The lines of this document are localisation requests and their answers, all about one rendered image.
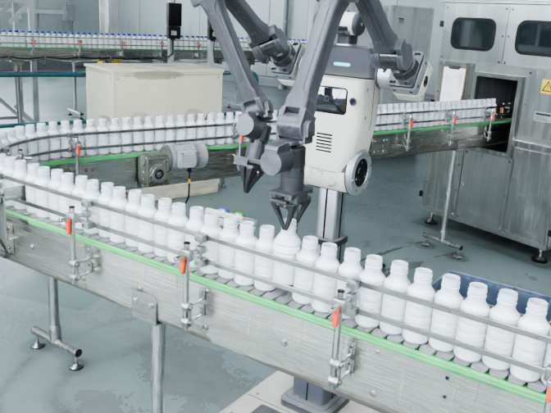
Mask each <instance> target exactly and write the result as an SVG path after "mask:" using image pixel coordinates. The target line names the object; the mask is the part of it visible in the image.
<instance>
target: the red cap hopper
mask: <svg viewBox="0 0 551 413"><path fill-rule="evenodd" d="M0 2H8V4H7V5H6V6H5V7H4V8H3V9H2V10H1V11H0V17H1V16H2V15H3V14H4V13H5V12H6V11H7V10H8V9H9V8H10V7H11V8H12V18H11V19H10V20H9V21H8V22H9V23H10V24H12V23H13V34H14V30H18V34H19V35H20V24H19V16H20V15H21V14H22V13H23V12H24V11H25V10H26V9H27V10H28V26H29V31H31V32H32V33H31V34H32V35H34V31H35V19H34V0H0ZM18 3H25V5H24V6H23V7H22V8H21V9H20V10H19V9H18ZM30 72H38V71H37V61H31V62H30ZM31 89H32V106H33V119H32V118H31V117H30V116H28V115H27V114H26V113H25V112H24V98H23V84H22V77H20V101H21V116H22V123H25V121H26V122H28V123H29V122H40V120H39V87H38V77H31ZM0 103H2V104H3V105H4V106H5V107H6V108H7V109H9V110H10V111H11V112H12V113H13V114H14V115H15V116H0V120H14V119H17V112H16V111H15V110H14V109H13V108H12V107H11V106H10V105H8V104H7V103H6V102H5V101H4V100H3V99H1V98H0Z"/></svg>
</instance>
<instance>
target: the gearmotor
mask: <svg viewBox="0 0 551 413"><path fill-rule="evenodd" d="M207 162H208V150H207V147H206V146H205V144H204V143H174V144H170V145H168V144H167V145H164V146H163V147H162V148H161V150H160V152H150V153H142V154H141V155H139V187H140V188H144V187H145V185H147V187H154V186H161V185H168V184H169V171H172V170H187V172H189V178H188V183H189V189H188V197H187V199H186V201H185V204H186V203H187V201H188V200H189V193H190V172H192V170H191V169H193V168H201V167H204V166H206V164H207Z"/></svg>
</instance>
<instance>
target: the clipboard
mask: <svg viewBox="0 0 551 413"><path fill-rule="evenodd" d="M466 76H467V67H466V66H455V65H444V68H443V75H442V81H441V87H440V93H439V102H441V101H445V102H446V101H457V100H460V101H461V100H462V99H463V93H464V87H465V82H466Z"/></svg>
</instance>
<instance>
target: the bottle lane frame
mask: <svg viewBox="0 0 551 413"><path fill-rule="evenodd" d="M6 218H7V222H9V223H12V224H13V234H16V235H18V236H20V238H16V239H14V248H15V253H14V254H12V253H10V252H9V253H8V256H7V258H6V259H8V260H10V261H14V262H15V263H18V264H20V265H23V266H26V267H28V268H30V269H32V270H36V271H38V272H40V273H42V274H44V275H47V276H50V277H52V278H54V279H57V280H60V281H62V282H64V283H66V284H69V285H72V286H74V287H76V288H79V289H82V290H84V291H86V292H88V293H92V294H93V295H96V296H98V297H101V298H103V299H106V300H108V301H110V302H114V303H115V304H117V305H120V306H123V307H125V308H128V309H130V310H132V294H131V293H132V292H133V291H134V290H135V289H138V290H139V291H142V292H144V293H148V294H150V295H153V296H154V297H155V299H156V301H157V321H160V322H162V323H163V324H166V325H169V326H171V327H174V328H176V329H179V330H181V331H184V332H186V333H188V334H191V335H193V336H195V337H198V338H201V339H203V340H205V341H208V342H210V343H213V344H216V345H217V346H219V347H223V348H225V349H227V350H230V351H232V352H235V353H237V354H240V355H241V356H245V357H247V358H249V359H251V360H254V361H257V362H259V363H262V364H263V365H267V366H269V367H271V368H273V369H276V370H278V371H281V372H283V373H286V374H289V375H291V376H293V377H295V378H297V379H301V380H303V381H305V382H307V383H310V384H313V385H315V386H317V387H319V388H323V389H325V390H327V391H329V392H332V393H334V394H337V395H339V396H341V397H345V398H347V399H349V400H351V401H353V402H356V403H359V404H361V405H364V406H366V407H369V408H371V409H373V410H375V411H379V412H380V413H543V410H544V403H545V398H546V392H547V391H545V392H543V393H540V392H537V391H535V390H532V389H529V388H528V387H527V384H525V385H524V386H521V385H518V384H515V383H511V382H508V377H507V378H505V379H499V378H496V377H494V376H492V375H489V373H490V372H489V371H487V372H486V373H482V372H480V371H477V370H473V369H471V365H469V366H468V367H466V366H463V365H459V364H456V363H453V359H452V360H450V361H446V360H444V359H441V358H439V357H437V356H436V353H435V354H433V355H430V354H427V353H424V352H420V351H419V348H420V347H419V348H417V349H412V348H410V347H406V346H404V345H403V342H401V343H394V342H391V341H389V340H387V338H388V336H387V337H385V338H380V337H377V336H375V335H372V334H371V333H372V331H371V332H370V333H365V332H362V331H360V330H357V327H355V328H351V327H348V326H346V325H343V324H342V327H341V336H340V345H339V359H341V360H342V359H343V358H344V357H345V356H347V355H348V341H351V342H354V343H356V350H355V355H351V356H350V357H349V359H352V360H354V367H353V372H350V373H349V374H347V375H346V376H345V377H344V378H343V379H342V381H343V383H342V385H340V386H339V387H338V388H336V390H330V389H329V384H328V378H329V377H330V359H331V356H332V347H333V337H334V328H333V327H332V321H331V320H328V317H326V318H322V317H320V316H317V315H314V313H315V312H313V313H312V314H310V313H307V312H305V311H301V308H302V307H301V308H299V309H296V308H293V307H291V306H288V303H287V304H285V305H284V304H281V303H278V302H276V301H275V299H274V300H270V299H267V298H264V297H262V295H261V296H258V295H255V294H252V293H250V292H251V291H249V292H246V291H244V290H241V289H239V287H237V288H234V287H231V286H229V285H227V284H222V283H220V282H217V281H216V280H215V279H214V280H212V279H208V278H205V275H204V276H200V275H196V274H195V273H194V272H192V273H191V272H189V302H191V303H193V302H196V301H198V300H199V299H200V298H199V290H200V288H203V289H206V292H205V300H202V301H201V302H200V303H202V304H204V305H205V315H202V316H200V317H199V318H197V319H196V320H194V321H193V324H192V326H191V327H189V329H187V330H183V329H182V328H183V325H182V324H181V323H180V321H181V319H182V317H183V310H182V309H181V304H182V302H183V275H181V274H180V269H179V268H176V267H174V266H173V265H167V264H164V263H163V262H160V261H155V260H153V258H152V259H150V258H147V257H145V256H143V255H142V256H140V255H138V254H136V253H134V252H129V251H126V250H125V249H121V248H118V247H116V246H112V245H109V244H107V243H103V242H100V241H99V240H95V239H92V238H90V237H85V236H83V235H82V234H77V233H75V241H76V260H78V261H81V260H83V259H86V258H87V257H88V255H87V248H91V249H92V258H89V259H88V260H87V261H85V262H82V263H80V267H79V272H80V274H83V273H85V272H87V271H88V261H89V262H92V266H93V272H91V271H90V272H89V273H88V274H87V275H84V276H81V279H80V281H79V282H77V284H72V282H71V280H70V275H71V266H70V265H69V262H70V260H71V240H70V235H69V234H68V235H67V234H66V229H62V228H59V227H58V226H54V225H51V224H48V223H45V222H43V221H40V220H36V218H35V219H33V218H30V217H28V216H24V215H22V214H19V213H16V212H14V211H9V210H8V209H6ZM197 315H199V303H198V304H196V305H194V308H193V310H192V318H194V317H195V316H197Z"/></svg>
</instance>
